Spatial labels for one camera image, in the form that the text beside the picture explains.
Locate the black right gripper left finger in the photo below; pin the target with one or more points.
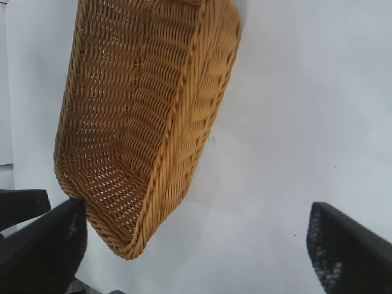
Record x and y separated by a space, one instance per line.
39 254

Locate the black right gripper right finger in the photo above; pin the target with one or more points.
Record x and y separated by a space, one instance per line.
352 254

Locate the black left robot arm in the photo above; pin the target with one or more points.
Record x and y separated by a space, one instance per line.
21 206

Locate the woven wicker rectangular basket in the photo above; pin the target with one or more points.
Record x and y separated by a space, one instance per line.
122 107

